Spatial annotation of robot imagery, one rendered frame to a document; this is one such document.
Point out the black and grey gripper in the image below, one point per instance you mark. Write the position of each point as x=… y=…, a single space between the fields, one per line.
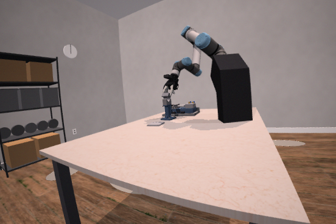
x=172 y=85

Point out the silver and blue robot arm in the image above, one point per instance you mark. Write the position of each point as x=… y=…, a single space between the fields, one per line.
x=201 y=42

